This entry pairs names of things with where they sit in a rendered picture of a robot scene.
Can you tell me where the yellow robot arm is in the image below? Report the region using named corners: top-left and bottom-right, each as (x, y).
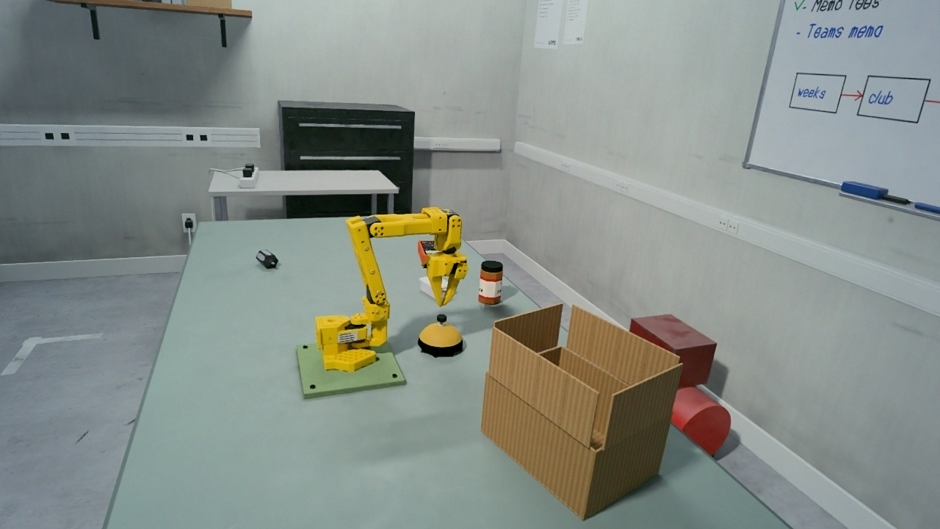
top-left (318, 207), bottom-right (462, 372)

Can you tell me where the orange jar with black lid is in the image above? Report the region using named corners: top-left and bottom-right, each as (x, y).
top-left (478, 261), bottom-right (503, 305)

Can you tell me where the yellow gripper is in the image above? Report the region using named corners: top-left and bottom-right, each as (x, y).
top-left (422, 251), bottom-right (469, 307)

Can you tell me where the yellow dome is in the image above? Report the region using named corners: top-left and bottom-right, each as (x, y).
top-left (418, 314), bottom-right (463, 358)

